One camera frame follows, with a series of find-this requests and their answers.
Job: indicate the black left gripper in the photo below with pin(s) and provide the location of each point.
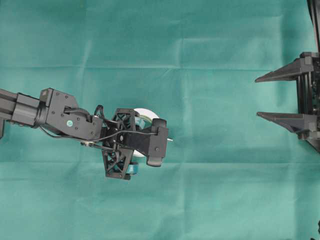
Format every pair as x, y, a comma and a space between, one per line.
117, 156

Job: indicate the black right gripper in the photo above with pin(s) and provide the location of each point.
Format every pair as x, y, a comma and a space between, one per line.
307, 67

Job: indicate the white duct tape roll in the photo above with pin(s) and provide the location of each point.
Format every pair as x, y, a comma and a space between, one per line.
147, 115

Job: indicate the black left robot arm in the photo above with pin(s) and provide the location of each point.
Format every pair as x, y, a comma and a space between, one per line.
59, 116

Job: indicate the green table cloth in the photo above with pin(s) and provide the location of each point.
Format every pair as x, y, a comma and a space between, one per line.
227, 174

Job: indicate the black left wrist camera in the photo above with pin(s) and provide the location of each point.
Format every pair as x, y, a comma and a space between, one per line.
151, 142

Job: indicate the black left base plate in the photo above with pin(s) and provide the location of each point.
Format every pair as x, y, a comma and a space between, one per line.
2, 128

